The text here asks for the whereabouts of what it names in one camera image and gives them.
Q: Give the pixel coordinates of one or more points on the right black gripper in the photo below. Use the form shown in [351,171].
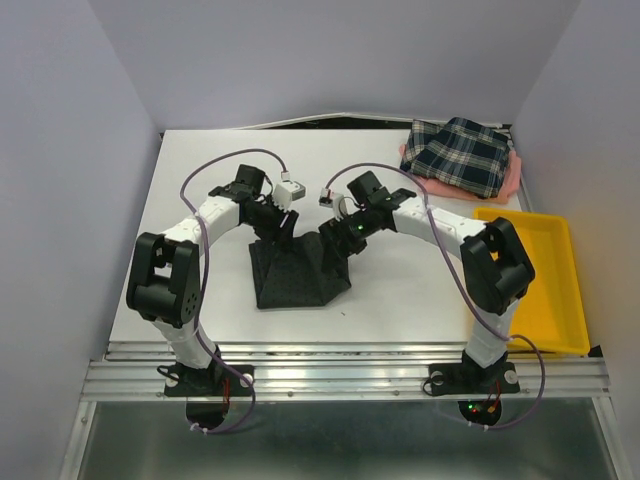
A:
[333,231]

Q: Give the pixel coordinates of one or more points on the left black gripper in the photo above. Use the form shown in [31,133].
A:
[277,233]

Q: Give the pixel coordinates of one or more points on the dark grey dotted skirt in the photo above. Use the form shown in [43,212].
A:
[291,276]

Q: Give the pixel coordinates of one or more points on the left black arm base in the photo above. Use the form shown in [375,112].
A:
[215,381]

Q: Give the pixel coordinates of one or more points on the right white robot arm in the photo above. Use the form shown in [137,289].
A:
[487,260]

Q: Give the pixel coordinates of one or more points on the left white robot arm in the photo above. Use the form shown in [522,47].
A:
[165,282]

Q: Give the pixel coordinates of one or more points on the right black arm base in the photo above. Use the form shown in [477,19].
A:
[467,378]

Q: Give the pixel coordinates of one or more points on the folded plaid skirt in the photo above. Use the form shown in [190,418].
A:
[456,131]

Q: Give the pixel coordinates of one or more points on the folded pink skirt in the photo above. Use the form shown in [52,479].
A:
[505,185]

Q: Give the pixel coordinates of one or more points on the yellow plastic tray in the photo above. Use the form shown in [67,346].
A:
[551,314]

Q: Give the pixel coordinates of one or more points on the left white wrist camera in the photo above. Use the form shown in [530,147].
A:
[286,192]

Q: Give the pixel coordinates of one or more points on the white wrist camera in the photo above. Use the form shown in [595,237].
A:
[286,192]
[335,201]

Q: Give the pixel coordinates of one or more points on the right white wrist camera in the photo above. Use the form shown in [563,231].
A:
[335,201]

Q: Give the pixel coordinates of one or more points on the aluminium rail frame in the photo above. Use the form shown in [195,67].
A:
[324,371]

